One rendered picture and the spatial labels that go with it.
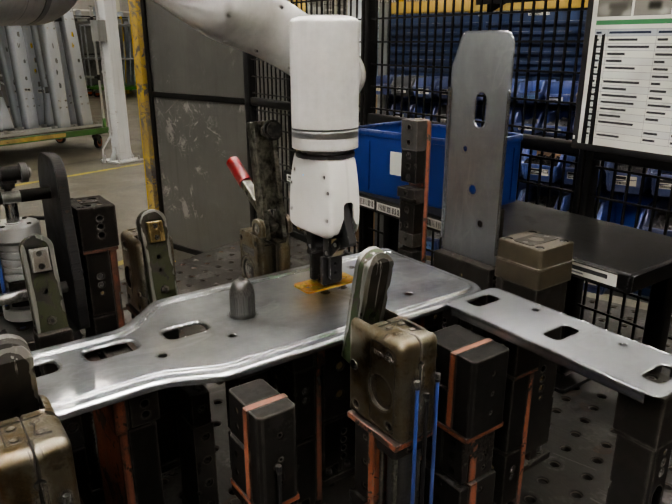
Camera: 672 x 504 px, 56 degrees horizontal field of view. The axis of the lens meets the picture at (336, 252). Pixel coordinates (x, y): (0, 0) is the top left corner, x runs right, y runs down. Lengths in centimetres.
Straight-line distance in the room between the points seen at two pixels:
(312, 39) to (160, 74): 301
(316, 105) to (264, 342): 28
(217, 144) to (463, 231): 253
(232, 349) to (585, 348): 39
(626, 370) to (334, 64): 46
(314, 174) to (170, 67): 292
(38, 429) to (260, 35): 54
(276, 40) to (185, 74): 271
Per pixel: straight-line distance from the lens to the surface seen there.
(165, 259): 89
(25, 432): 55
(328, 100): 76
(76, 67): 892
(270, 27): 86
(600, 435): 118
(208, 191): 355
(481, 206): 98
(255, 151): 93
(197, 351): 72
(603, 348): 77
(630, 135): 115
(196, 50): 348
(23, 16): 97
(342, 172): 77
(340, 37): 76
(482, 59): 96
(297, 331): 75
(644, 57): 114
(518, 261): 91
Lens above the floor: 132
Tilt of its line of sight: 18 degrees down
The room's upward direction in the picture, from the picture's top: straight up
